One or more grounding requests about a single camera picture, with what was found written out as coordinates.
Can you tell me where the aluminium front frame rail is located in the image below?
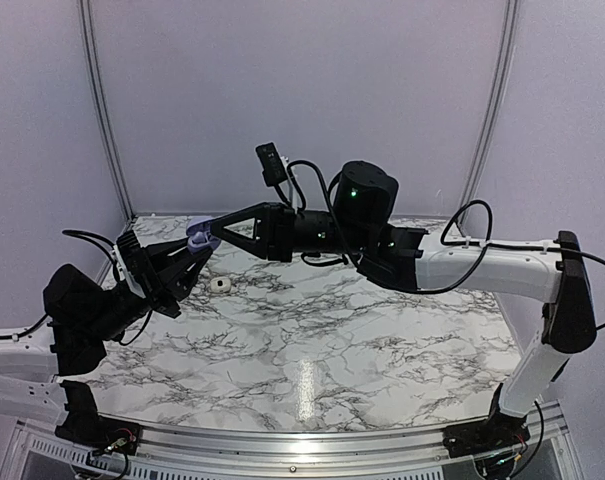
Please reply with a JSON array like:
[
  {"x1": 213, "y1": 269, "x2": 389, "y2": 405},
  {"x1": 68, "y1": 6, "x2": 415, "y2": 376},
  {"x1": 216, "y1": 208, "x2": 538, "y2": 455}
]
[{"x1": 11, "y1": 409, "x2": 568, "y2": 480}]

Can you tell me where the right aluminium corner post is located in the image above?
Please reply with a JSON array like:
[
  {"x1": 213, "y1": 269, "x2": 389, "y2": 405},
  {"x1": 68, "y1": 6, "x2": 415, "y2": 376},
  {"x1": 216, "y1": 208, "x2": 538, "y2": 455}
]
[{"x1": 458, "y1": 0, "x2": 521, "y2": 206}]

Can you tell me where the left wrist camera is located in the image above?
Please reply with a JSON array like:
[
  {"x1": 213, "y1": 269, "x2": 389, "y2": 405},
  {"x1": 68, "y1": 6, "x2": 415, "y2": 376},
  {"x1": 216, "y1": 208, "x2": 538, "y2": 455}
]
[{"x1": 113, "y1": 230, "x2": 151, "y2": 299}]

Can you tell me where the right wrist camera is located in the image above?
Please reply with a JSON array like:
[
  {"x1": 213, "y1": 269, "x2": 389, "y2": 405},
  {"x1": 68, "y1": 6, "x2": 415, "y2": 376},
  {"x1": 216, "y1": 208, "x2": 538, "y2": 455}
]
[{"x1": 255, "y1": 142, "x2": 306, "y2": 209}]

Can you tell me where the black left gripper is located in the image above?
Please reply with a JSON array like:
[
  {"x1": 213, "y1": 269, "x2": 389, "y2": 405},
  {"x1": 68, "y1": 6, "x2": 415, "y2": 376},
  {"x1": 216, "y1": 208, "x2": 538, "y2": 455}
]
[{"x1": 86, "y1": 235, "x2": 213, "y2": 343}]

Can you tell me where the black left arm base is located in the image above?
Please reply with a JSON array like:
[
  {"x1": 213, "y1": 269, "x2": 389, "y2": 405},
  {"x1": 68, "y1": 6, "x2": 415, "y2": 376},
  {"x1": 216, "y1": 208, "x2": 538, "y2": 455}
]
[{"x1": 55, "y1": 380, "x2": 141, "y2": 455}]

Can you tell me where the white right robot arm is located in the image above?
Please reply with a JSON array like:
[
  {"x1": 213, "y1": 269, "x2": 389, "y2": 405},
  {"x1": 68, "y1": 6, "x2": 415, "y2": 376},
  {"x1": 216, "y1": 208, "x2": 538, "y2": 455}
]
[{"x1": 211, "y1": 161, "x2": 596, "y2": 448}]

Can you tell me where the aluminium corner post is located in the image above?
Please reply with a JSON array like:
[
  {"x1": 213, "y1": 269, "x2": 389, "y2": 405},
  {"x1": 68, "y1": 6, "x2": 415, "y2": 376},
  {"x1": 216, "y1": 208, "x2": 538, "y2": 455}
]
[
  {"x1": 458, "y1": 0, "x2": 521, "y2": 206},
  {"x1": 77, "y1": 0, "x2": 136, "y2": 223}
]

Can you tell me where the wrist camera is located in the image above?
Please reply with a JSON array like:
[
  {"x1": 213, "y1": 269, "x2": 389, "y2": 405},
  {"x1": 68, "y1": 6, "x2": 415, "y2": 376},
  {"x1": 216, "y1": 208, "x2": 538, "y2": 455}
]
[
  {"x1": 113, "y1": 230, "x2": 151, "y2": 299},
  {"x1": 255, "y1": 142, "x2": 306, "y2": 209}
]

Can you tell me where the left aluminium corner post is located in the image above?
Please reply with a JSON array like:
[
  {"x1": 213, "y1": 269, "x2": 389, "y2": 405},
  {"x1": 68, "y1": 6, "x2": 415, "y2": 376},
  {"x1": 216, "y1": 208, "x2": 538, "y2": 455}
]
[{"x1": 77, "y1": 0, "x2": 136, "y2": 223}]

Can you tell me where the lavender round charging case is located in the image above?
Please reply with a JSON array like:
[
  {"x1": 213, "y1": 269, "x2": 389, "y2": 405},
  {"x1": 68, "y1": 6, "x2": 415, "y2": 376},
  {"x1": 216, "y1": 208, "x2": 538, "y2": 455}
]
[{"x1": 186, "y1": 215, "x2": 221, "y2": 254}]

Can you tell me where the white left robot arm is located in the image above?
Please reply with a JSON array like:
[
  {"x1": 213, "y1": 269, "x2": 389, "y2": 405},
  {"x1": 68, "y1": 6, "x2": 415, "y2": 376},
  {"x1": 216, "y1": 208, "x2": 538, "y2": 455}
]
[{"x1": 0, "y1": 232, "x2": 220, "y2": 445}]

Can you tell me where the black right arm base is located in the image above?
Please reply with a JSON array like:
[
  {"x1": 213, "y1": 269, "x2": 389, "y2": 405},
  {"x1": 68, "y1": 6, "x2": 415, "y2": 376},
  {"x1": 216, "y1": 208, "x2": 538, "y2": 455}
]
[{"x1": 443, "y1": 386, "x2": 530, "y2": 458}]

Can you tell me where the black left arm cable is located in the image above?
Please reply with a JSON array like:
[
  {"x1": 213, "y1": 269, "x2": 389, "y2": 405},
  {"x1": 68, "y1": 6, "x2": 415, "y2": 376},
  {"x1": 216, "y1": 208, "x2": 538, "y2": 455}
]
[{"x1": 0, "y1": 228, "x2": 156, "y2": 347}]

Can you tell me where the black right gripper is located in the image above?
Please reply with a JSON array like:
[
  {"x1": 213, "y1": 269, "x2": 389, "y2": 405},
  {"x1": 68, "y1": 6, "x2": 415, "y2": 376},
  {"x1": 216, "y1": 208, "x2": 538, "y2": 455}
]
[{"x1": 209, "y1": 201, "x2": 373, "y2": 263}]

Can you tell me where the beige earbud charging case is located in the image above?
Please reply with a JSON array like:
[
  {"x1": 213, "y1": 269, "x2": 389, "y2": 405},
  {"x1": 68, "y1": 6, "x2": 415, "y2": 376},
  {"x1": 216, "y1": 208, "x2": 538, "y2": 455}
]
[{"x1": 210, "y1": 277, "x2": 232, "y2": 293}]

